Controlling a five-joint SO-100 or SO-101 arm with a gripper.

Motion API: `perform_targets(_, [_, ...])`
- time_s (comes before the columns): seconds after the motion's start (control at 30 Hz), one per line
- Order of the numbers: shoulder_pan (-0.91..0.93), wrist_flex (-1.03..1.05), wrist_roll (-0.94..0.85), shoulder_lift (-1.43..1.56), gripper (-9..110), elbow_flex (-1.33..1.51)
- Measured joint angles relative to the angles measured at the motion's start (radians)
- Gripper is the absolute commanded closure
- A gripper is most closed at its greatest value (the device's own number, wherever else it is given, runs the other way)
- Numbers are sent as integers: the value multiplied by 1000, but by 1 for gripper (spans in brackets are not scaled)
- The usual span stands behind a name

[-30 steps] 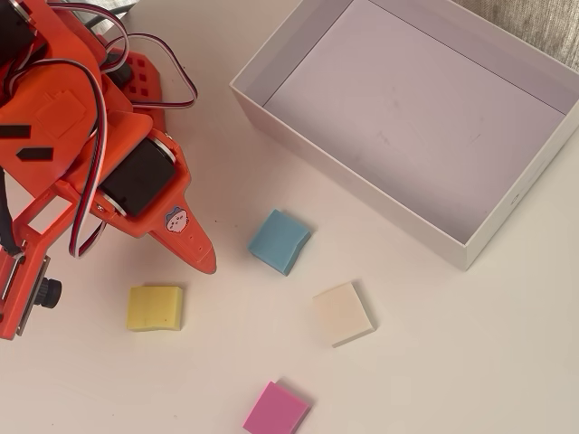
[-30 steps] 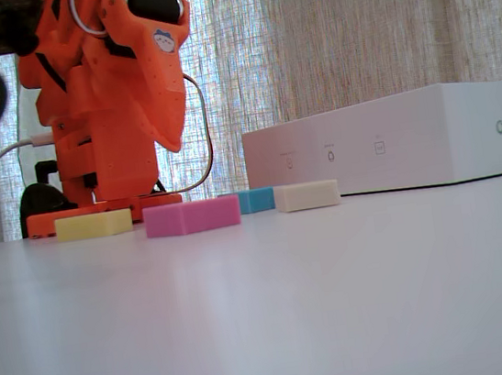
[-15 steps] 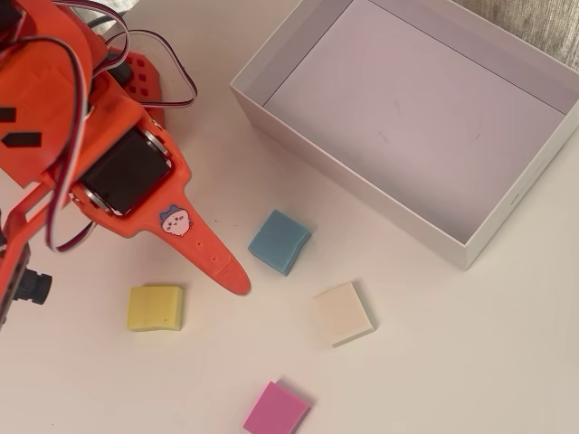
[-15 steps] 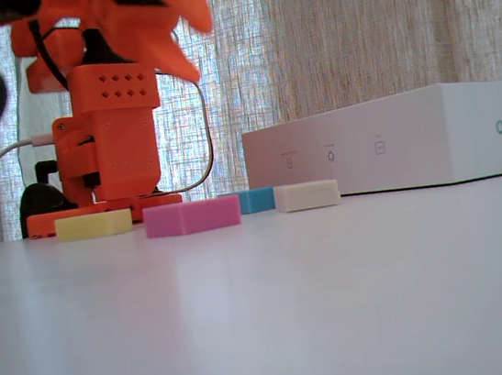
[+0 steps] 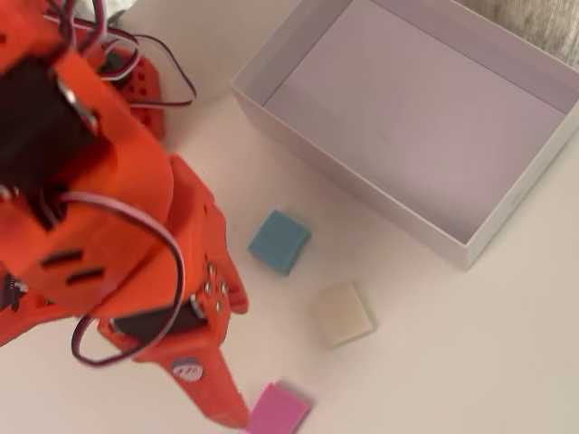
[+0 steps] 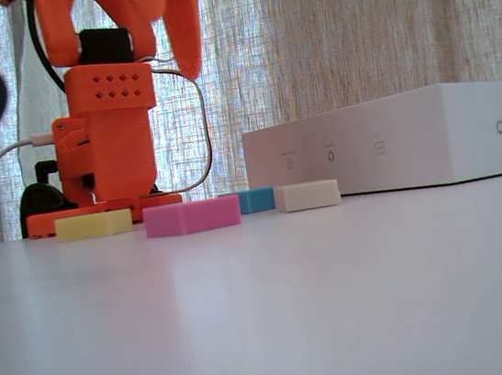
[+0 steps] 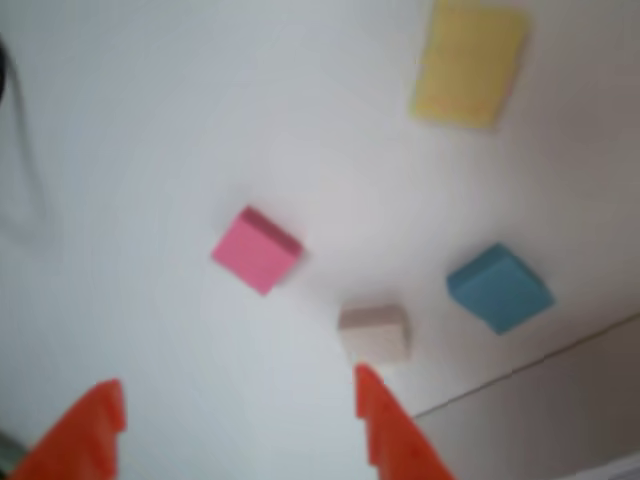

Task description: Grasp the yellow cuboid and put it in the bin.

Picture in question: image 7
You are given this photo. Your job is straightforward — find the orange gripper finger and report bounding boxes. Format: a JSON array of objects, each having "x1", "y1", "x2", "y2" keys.
[
  {"x1": 353, "y1": 363, "x2": 457, "y2": 480},
  {"x1": 7, "y1": 378, "x2": 127, "y2": 480}
]

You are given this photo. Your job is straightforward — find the yellow cuboid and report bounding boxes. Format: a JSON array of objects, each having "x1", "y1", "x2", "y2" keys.
[{"x1": 408, "y1": 0, "x2": 531, "y2": 132}]

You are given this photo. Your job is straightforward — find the cream cuboid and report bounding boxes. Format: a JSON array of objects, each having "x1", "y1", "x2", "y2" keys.
[{"x1": 337, "y1": 302, "x2": 414, "y2": 365}]

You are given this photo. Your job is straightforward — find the blue cuboid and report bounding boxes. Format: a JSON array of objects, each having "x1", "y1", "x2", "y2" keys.
[{"x1": 445, "y1": 242, "x2": 556, "y2": 336}]

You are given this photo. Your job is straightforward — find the pink cuboid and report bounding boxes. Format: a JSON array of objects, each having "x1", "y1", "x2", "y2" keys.
[{"x1": 209, "y1": 204, "x2": 305, "y2": 297}]

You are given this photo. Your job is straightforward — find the thick black cable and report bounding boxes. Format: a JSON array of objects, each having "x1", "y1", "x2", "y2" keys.
[{"x1": 0, "y1": 34, "x2": 49, "y2": 231}]

